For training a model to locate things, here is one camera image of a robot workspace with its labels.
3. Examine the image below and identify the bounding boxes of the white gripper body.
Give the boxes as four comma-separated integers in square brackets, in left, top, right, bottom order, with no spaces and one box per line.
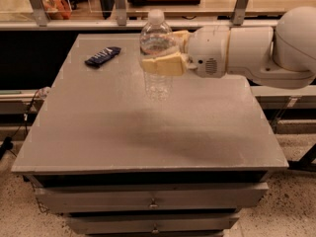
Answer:
[188,26,230,78]

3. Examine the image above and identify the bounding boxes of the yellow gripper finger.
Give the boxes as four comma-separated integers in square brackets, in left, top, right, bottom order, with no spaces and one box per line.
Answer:
[140,52,188,76]
[173,30,191,50]

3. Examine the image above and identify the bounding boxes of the clear plastic water bottle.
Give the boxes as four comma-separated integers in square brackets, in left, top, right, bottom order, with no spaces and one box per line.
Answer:
[139,9,176,101]

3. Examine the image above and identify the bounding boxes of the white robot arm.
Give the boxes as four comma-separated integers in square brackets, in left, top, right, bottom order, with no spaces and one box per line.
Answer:
[139,7,316,89]

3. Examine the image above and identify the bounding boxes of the dark blue snack bar wrapper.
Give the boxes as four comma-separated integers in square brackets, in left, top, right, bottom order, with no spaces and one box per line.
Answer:
[85,46,121,68]

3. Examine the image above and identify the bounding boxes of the orange plastic bag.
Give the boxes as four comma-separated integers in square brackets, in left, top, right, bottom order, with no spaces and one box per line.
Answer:
[41,0,71,20]

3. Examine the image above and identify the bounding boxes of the grey lower drawer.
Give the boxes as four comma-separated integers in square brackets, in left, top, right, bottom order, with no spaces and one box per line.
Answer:
[67,213,239,235]

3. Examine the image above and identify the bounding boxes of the grey drawer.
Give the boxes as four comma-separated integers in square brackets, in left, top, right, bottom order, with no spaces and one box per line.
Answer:
[67,213,239,235]
[36,183,268,213]

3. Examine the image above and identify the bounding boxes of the grey top drawer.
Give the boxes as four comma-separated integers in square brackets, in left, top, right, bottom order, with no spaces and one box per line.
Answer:
[36,183,268,213]

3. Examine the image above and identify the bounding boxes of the grey metal rail frame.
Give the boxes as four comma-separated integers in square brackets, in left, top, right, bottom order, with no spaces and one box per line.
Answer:
[0,0,284,32]

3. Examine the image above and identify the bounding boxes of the black cable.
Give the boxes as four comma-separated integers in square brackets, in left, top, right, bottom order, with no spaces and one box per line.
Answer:
[0,89,40,160]

